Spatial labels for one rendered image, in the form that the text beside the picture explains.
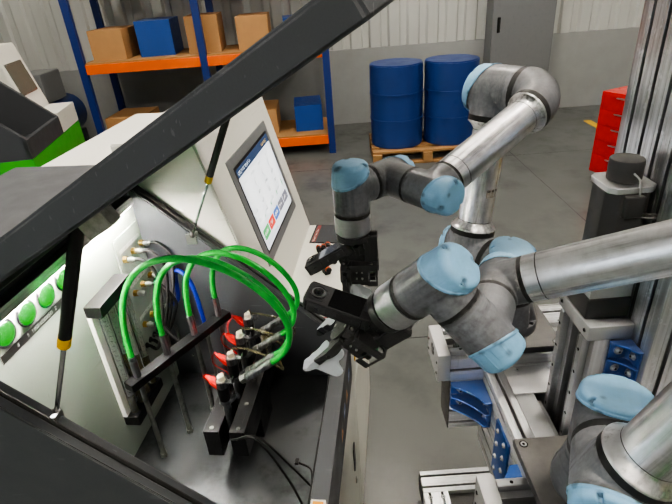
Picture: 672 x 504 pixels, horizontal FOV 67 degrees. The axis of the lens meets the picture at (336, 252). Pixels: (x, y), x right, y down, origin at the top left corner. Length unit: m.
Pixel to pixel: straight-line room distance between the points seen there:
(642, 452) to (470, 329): 0.27
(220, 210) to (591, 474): 1.01
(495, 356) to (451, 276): 0.13
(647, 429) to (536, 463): 0.37
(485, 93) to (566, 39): 6.78
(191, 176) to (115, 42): 5.24
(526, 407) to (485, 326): 0.65
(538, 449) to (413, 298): 0.53
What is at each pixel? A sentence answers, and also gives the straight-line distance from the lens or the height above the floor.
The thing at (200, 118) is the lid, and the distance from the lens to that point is 0.52.
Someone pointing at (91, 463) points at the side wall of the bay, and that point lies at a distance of 0.94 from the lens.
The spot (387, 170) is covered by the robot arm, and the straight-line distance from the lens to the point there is 1.05.
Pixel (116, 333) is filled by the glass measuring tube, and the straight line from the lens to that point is 1.31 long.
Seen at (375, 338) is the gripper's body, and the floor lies 1.37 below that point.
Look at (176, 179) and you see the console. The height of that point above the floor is 1.45.
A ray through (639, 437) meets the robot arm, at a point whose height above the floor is 1.33.
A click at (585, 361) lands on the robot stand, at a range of 1.19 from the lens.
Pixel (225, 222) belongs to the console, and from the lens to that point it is 1.39.
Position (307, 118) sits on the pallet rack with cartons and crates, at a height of 0.39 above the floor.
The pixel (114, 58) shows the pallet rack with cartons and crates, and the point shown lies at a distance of 6.59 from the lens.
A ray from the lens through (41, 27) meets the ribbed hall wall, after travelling 8.16.
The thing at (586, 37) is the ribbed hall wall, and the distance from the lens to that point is 8.17.
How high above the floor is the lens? 1.89
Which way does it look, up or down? 29 degrees down
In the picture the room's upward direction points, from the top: 4 degrees counter-clockwise
